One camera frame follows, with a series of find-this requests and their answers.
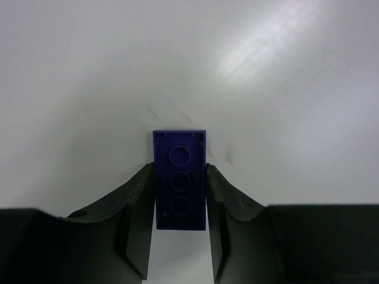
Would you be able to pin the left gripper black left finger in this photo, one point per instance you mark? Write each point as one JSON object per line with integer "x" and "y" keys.
{"x": 107, "y": 241}

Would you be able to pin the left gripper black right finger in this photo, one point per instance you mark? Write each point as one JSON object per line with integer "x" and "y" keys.
{"x": 252, "y": 243}

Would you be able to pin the blue lego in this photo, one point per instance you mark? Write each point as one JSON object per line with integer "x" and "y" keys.
{"x": 180, "y": 163}

